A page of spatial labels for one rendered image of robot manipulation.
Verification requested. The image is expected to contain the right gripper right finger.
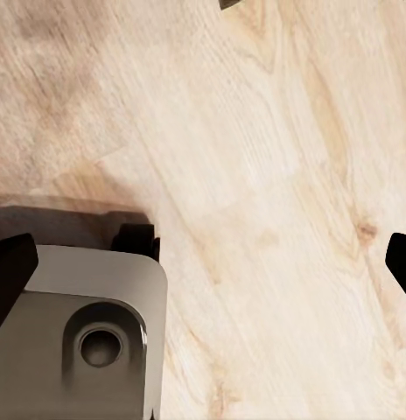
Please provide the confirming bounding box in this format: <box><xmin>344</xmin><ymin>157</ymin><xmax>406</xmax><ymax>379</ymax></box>
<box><xmin>385</xmin><ymin>233</ymin><xmax>406</xmax><ymax>292</ymax></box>

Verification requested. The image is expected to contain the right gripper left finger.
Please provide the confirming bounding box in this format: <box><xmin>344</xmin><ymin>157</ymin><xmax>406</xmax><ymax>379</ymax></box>
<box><xmin>0</xmin><ymin>233</ymin><xmax>39</xmax><ymax>327</ymax></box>

